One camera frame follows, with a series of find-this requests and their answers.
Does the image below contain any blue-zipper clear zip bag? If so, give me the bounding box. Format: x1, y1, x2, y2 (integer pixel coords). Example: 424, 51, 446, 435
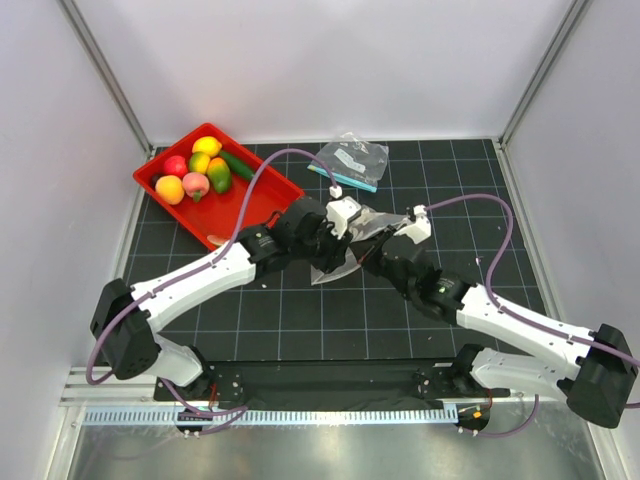
307, 132, 389, 193

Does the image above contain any pink toy peach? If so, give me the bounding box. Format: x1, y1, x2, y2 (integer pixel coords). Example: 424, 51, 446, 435
182, 172, 210, 203

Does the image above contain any yellow toy lemon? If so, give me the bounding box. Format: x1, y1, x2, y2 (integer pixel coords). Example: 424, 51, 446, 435
192, 136, 222, 158

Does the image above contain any red toy apple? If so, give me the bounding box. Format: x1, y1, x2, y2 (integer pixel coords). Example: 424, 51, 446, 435
162, 155, 189, 179

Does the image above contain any orange toy fruit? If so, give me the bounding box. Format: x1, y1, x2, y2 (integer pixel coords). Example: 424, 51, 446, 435
154, 175, 185, 205

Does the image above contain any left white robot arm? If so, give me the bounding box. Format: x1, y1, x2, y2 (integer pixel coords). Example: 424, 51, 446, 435
96, 197, 361, 400

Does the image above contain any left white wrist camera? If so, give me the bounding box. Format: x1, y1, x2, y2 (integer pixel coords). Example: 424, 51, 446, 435
326, 196, 362, 239

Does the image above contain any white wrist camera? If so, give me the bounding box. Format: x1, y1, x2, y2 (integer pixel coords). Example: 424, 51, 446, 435
326, 196, 362, 239
395, 204, 432, 245

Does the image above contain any green orange toy mango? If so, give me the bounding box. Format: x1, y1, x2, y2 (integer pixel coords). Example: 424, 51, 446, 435
206, 157, 232, 194

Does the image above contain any toy watermelon slice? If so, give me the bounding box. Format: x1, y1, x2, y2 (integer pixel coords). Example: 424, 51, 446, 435
206, 234, 233, 248

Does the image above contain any purple cable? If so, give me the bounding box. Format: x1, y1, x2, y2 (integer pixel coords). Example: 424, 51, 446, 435
409, 193, 640, 441
85, 148, 344, 435

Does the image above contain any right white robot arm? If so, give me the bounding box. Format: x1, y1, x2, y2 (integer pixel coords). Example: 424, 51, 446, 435
351, 231, 639, 429

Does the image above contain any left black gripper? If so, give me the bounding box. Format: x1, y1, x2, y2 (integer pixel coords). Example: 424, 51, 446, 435
291, 214, 352, 273

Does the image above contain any white-spotted clear zip bag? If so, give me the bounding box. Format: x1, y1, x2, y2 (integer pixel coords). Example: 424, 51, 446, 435
310, 205, 405, 286

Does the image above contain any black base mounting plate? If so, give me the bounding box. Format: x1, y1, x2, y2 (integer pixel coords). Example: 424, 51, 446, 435
178, 358, 510, 412

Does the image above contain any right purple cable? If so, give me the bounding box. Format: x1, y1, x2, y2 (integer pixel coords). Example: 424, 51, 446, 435
409, 193, 640, 441

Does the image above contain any small yellow-green toy fruit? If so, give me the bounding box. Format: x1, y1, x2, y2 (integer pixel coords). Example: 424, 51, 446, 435
188, 151, 211, 174

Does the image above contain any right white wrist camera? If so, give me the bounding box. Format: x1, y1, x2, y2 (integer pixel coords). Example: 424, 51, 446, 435
395, 204, 432, 245

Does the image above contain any green toy cucumber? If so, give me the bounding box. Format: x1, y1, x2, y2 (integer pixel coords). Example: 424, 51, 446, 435
219, 150, 255, 181

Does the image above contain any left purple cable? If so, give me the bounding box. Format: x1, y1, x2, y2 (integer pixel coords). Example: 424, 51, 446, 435
85, 148, 344, 435

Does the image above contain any slotted cable duct strip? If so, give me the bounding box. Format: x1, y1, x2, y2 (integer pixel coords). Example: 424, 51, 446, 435
82, 404, 458, 428

